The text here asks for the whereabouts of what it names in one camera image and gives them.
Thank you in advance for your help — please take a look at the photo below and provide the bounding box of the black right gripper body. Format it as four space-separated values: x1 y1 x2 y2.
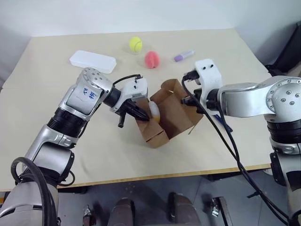
182 69 203 95

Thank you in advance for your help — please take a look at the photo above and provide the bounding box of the white plastic case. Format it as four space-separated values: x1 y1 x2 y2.
69 49 118 75

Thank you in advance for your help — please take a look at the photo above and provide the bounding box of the purple marker pen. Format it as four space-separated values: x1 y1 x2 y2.
174 49 196 63

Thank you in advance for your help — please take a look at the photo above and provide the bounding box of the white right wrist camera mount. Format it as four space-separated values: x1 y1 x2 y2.
194 58 223 97

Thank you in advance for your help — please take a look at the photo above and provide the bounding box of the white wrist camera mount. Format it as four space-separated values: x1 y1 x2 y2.
110 77 149 113
194 58 223 97

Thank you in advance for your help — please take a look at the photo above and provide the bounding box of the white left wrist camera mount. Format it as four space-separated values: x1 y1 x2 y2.
110 77 149 113

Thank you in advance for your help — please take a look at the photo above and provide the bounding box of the white yellow object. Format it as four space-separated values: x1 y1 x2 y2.
149 101 162 123

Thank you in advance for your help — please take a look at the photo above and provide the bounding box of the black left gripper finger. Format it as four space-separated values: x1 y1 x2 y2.
125 106 150 122
128 102 151 121

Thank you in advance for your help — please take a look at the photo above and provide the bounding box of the brown cardboard box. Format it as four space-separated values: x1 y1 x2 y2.
136 79 204 149

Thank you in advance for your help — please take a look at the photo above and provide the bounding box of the dark brown rounded shape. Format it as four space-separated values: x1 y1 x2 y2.
167 192 200 226
110 198 139 226

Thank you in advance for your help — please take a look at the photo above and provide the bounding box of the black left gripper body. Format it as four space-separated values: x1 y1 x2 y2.
113 100 137 129

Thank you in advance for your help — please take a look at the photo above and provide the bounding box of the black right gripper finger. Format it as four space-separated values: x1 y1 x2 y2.
180 95 196 107

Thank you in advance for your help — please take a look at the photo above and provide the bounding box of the yellow tennis ball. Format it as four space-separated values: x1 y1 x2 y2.
129 36 143 52

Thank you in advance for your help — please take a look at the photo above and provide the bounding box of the pink toy peach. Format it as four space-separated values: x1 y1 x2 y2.
144 50 160 69

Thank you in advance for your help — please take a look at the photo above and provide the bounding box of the metal clamp bracket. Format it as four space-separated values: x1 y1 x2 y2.
82 204 97 226
210 197 233 226

